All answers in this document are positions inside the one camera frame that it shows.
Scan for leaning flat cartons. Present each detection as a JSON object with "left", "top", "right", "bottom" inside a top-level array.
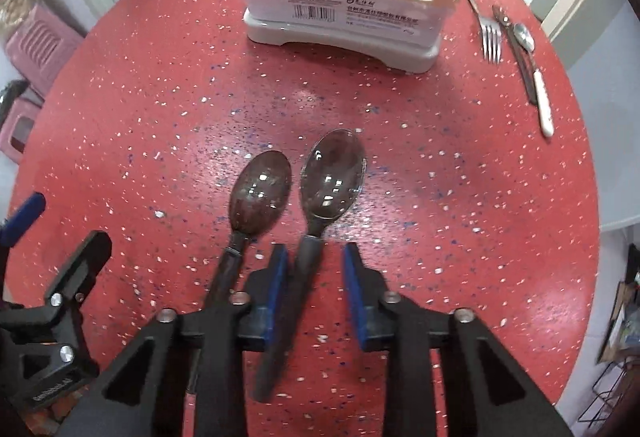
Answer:
[{"left": 600, "top": 242, "right": 640, "bottom": 363}]

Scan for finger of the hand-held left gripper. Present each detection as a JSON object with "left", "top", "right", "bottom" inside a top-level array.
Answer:
[
  {"left": 45, "top": 230, "right": 113, "bottom": 318},
  {"left": 0, "top": 193, "right": 47, "bottom": 248}
]

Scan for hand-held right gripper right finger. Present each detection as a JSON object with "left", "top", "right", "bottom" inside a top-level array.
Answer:
[{"left": 341, "top": 242, "right": 573, "bottom": 437}]

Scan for black plastic bag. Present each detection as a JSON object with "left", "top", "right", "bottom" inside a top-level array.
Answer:
[{"left": 0, "top": 79, "right": 31, "bottom": 110}]

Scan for pink plastic stool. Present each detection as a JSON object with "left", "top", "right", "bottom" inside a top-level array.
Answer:
[
  {"left": 7, "top": 17, "right": 86, "bottom": 98},
  {"left": 0, "top": 97, "right": 43, "bottom": 162}
]

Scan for black wire rack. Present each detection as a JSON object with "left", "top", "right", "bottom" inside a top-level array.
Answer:
[{"left": 577, "top": 359, "right": 636, "bottom": 428}]

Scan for dark-handled metal utensil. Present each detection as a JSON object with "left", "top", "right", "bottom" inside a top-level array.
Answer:
[{"left": 492, "top": 5, "right": 538, "bottom": 105}]

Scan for metal fork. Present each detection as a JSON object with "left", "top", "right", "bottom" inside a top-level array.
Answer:
[{"left": 465, "top": 0, "right": 502, "bottom": 65}]

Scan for large dark spoon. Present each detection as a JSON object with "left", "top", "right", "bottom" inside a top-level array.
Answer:
[{"left": 250, "top": 128, "right": 368, "bottom": 404}]

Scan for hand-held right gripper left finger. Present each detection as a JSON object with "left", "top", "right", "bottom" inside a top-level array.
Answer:
[{"left": 60, "top": 244, "right": 290, "bottom": 437}]

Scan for white-handled metal spoon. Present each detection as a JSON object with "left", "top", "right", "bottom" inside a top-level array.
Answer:
[{"left": 514, "top": 23, "right": 556, "bottom": 138}]

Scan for small brown spoon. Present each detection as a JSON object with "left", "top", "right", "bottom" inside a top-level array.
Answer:
[{"left": 202, "top": 150, "right": 293, "bottom": 313}]

